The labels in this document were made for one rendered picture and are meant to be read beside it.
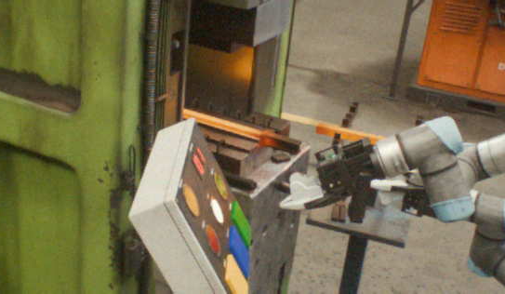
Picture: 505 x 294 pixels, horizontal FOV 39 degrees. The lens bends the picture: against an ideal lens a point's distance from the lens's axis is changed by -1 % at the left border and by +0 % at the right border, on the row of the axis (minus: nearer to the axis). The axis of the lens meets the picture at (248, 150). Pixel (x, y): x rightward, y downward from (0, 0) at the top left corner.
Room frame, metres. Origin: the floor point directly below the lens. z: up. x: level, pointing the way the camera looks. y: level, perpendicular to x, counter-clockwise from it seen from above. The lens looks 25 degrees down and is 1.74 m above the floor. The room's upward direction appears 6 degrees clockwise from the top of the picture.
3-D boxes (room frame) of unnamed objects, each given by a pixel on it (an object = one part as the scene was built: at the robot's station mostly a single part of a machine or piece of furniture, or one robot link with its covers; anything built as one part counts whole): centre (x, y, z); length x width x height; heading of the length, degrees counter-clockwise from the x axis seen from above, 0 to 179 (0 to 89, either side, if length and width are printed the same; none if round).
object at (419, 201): (1.52, -0.44, 0.97); 0.12 x 0.08 x 0.09; 66
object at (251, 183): (1.63, 0.15, 0.93); 0.40 x 0.03 x 0.03; 66
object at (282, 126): (1.86, -0.04, 0.95); 0.12 x 0.08 x 0.06; 66
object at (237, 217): (1.23, 0.00, 1.01); 0.07 x 0.05 x 0.07; 1
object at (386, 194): (1.50, -0.34, 0.97); 0.09 x 0.03 x 0.06; 102
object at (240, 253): (1.13, 0.00, 1.01); 0.07 x 0.05 x 0.07; 1
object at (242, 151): (1.76, 0.17, 0.96); 0.42 x 0.20 x 0.09; 66
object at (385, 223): (2.01, -0.39, 0.67); 0.40 x 0.30 x 0.02; 164
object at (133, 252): (1.39, 0.24, 0.80); 0.06 x 0.03 x 0.14; 156
